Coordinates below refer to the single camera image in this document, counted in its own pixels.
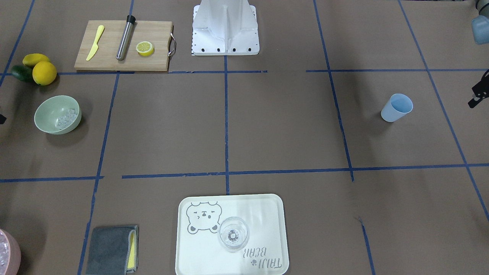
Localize grey yellow folded cloth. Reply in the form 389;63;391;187
86;225;139;275

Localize yellow plastic knife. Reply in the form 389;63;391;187
86;25;105;61

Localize yellow mango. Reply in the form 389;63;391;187
22;53;50;68

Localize light blue cup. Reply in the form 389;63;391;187
381;93;413;123

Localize green bowl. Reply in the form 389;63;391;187
34;95;82;135

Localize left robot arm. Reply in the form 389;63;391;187
468;0;489;108

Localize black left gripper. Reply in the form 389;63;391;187
468;70;489;108

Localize lemon half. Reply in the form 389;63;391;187
136;41;154;57

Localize clear wine glass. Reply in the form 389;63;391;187
219;217;250;253

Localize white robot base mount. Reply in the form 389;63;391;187
191;0;260;56

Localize steel muddler black tip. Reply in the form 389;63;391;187
116;15;136;61

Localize yellow lemon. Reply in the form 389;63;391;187
32;61;57;86

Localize wooden cutting board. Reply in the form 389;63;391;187
74;20;174;71

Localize green avocado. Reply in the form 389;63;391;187
11;65;34;83

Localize ice cubes in cup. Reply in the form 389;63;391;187
55;108;78;130

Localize pink bowl of ice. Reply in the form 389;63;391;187
0;229;21;275

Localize cream bear tray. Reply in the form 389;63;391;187
175;194;290;275

